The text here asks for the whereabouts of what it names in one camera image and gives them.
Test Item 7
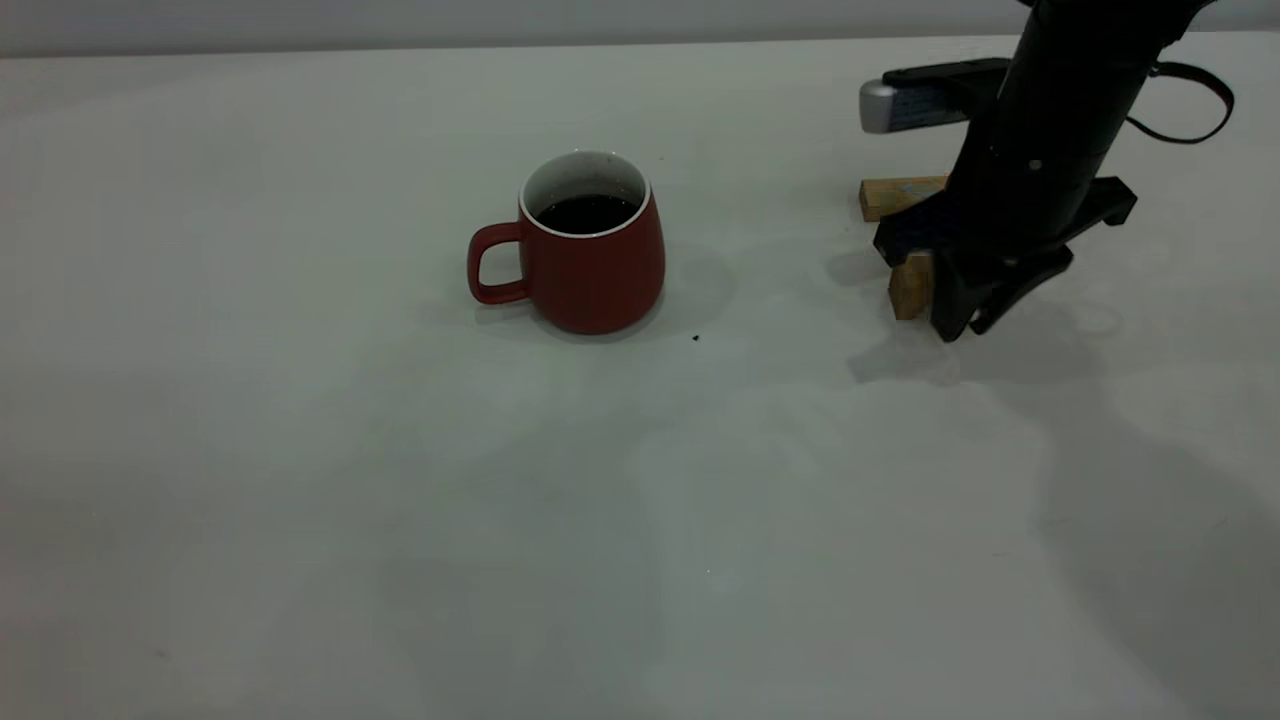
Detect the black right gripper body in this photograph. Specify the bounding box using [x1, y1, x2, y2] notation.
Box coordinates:
[873, 110, 1139, 267]

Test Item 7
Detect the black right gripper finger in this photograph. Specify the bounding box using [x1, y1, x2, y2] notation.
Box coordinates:
[970, 245, 1076, 335]
[931, 252, 1001, 343]

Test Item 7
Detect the red ceramic mug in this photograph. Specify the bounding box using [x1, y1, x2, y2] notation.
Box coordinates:
[467, 150, 667, 336]

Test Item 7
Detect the arched wooden block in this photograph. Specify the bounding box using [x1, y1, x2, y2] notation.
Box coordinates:
[888, 251, 937, 322]

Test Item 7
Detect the flat wooden block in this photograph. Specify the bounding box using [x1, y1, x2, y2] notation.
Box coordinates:
[859, 177, 950, 223]

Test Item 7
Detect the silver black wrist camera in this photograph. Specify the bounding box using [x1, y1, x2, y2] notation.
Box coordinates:
[859, 57, 1013, 135]

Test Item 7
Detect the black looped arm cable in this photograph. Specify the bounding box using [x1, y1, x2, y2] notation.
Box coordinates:
[1127, 60, 1237, 146]

